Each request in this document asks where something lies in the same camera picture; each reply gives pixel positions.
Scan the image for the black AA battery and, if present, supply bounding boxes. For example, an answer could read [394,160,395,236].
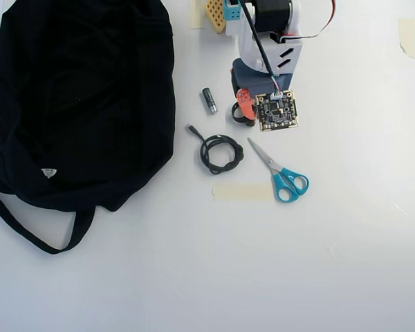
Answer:
[202,86,219,115]

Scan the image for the black ring-shaped strap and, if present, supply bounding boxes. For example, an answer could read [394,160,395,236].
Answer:
[230,101,255,127]

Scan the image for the square camera circuit board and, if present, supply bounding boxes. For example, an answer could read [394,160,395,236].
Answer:
[255,89,300,133]

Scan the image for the torn beige masking tape strip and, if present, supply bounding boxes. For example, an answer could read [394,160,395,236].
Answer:
[398,17,415,60]

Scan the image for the grey-blue gripper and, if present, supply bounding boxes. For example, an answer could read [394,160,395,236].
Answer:
[230,57,295,127]

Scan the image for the narrow beige masking tape strip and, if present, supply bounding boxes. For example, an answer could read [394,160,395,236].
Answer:
[190,0,207,29]

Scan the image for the thin black camera cable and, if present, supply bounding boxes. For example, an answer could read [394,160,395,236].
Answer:
[239,0,282,100]

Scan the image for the yellow perforated base block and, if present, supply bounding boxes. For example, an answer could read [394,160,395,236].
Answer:
[205,0,228,35]

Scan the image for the long beige masking tape strip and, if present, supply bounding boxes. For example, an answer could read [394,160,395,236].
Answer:
[212,184,274,202]

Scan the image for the black fabric bag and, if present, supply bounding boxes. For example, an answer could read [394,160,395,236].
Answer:
[0,0,177,256]

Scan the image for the white red servo wire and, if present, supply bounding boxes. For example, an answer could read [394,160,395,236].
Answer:
[279,0,336,44]

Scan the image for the scissors with teal handles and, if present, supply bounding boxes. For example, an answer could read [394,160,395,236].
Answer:
[247,137,311,203]

